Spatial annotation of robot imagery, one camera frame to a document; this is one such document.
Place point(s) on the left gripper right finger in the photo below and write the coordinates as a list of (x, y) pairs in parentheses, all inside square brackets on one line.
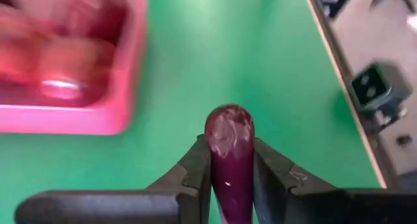
[(277, 181)]

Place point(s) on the small dark red object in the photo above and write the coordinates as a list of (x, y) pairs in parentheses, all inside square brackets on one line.
[(232, 152)]

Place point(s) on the pink plastic basket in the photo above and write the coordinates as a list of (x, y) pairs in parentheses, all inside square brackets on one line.
[(127, 71)]

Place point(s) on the dark red apple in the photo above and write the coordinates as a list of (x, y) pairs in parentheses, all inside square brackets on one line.
[(70, 71)]

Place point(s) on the black power box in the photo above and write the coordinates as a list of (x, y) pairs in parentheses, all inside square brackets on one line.
[(378, 89)]

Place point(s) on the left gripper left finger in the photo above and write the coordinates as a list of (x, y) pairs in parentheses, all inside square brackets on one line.
[(192, 178)]

